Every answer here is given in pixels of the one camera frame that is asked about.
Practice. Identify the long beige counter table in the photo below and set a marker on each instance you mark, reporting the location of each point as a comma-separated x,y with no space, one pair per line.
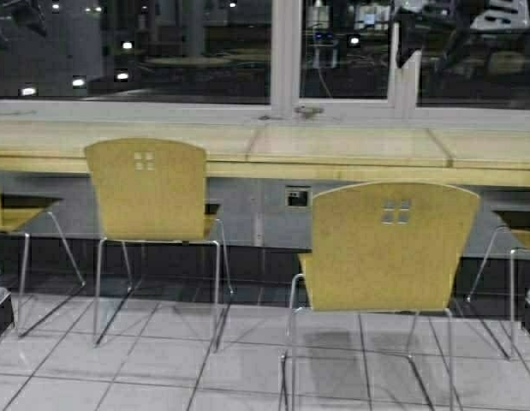
452,156

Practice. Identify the yellow plywood chair three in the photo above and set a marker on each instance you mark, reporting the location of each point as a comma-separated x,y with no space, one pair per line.
380,247

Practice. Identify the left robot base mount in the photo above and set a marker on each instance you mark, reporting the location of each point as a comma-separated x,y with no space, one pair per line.
7,316

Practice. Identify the yellow plywood chair two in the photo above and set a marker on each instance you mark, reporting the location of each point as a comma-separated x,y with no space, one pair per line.
153,191

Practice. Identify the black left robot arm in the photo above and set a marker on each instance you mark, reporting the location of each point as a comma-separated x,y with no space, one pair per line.
27,14

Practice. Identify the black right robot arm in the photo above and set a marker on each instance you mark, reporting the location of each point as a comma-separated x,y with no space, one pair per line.
459,20

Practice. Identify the yellow plywood chair far left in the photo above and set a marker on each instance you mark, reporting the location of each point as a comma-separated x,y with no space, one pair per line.
16,212

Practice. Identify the wall power outlet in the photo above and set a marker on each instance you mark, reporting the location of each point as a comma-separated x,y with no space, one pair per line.
298,197

